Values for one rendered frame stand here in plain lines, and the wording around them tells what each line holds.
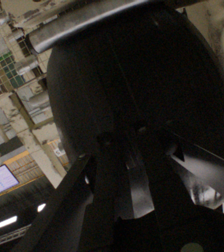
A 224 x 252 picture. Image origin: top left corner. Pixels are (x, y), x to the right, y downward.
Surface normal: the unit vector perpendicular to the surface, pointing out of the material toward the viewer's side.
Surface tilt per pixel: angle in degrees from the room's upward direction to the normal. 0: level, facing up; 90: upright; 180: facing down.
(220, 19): 90
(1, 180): 90
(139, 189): 95
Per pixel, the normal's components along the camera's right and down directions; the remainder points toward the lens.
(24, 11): 0.04, 0.44
